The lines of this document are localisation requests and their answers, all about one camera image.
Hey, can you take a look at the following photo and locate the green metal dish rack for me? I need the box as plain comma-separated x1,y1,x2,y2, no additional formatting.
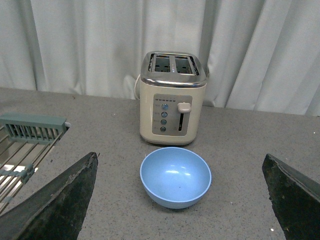
0,112,70,212

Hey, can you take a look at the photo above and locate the cream two-slot toaster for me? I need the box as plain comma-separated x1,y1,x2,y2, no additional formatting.
139,51,207,145

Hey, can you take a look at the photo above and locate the blue bowl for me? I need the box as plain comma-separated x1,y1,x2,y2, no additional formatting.
139,147,212,209

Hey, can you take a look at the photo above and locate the white curtain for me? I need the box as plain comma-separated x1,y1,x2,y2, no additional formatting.
0,0,320,116

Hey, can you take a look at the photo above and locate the white toaster power cord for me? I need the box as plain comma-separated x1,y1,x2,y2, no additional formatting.
133,74,142,100

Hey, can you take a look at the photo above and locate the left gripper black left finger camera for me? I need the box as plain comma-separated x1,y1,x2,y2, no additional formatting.
0,152,98,240

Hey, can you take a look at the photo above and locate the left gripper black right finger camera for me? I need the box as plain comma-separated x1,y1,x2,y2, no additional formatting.
262,153,320,240

